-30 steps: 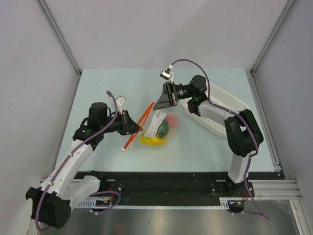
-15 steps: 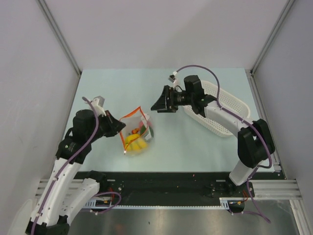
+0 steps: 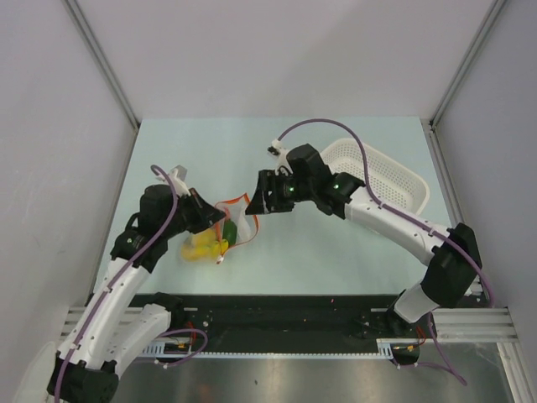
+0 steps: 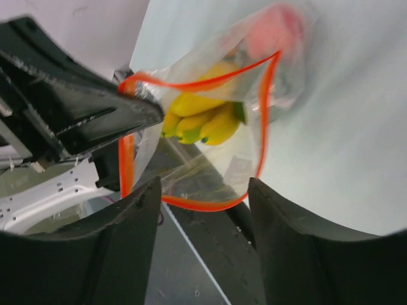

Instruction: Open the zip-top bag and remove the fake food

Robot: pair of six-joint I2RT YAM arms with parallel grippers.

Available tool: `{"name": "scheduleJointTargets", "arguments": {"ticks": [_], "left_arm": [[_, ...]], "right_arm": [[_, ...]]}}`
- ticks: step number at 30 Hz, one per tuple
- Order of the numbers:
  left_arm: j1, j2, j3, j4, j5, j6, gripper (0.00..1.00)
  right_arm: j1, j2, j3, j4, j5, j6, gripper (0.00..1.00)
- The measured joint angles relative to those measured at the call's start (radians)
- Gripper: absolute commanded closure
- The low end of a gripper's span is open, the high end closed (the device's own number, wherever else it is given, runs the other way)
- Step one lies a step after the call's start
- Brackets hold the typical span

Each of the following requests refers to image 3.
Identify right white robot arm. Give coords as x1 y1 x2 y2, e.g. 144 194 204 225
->
246 144 481 337

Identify white cable duct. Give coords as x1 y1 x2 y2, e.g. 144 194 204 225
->
138 339 421 362

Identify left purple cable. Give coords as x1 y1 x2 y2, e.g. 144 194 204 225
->
52 164 209 398

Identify aluminium frame rail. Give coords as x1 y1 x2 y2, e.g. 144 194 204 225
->
432 308 518 343

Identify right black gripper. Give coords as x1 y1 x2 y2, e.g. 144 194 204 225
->
246 169 315 214

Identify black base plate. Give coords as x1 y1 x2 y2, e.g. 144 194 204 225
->
138 294 492 354

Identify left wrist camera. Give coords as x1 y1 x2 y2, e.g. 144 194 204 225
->
169 165 188 181

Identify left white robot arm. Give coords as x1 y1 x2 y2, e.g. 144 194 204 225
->
47 185 225 402

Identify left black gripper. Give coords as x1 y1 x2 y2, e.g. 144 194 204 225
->
161 187 226 238

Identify green fake pepper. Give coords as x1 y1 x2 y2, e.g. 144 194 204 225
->
222 219 237 247

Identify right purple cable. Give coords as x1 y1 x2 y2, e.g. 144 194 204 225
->
272 118 496 385

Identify white perforated plastic basket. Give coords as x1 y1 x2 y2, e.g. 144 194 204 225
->
321 139 430 215

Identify purple cable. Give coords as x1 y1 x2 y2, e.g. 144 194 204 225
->
52 164 209 398
272 118 496 385

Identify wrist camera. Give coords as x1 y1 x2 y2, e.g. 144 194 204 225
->
267 139 287 158
169 165 188 181

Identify clear zip top bag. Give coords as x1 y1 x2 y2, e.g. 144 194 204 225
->
179 193 260 264

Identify yellow fake bananas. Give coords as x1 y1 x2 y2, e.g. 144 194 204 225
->
180 229 229 264

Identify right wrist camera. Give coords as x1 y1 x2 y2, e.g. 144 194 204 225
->
267 139 287 158

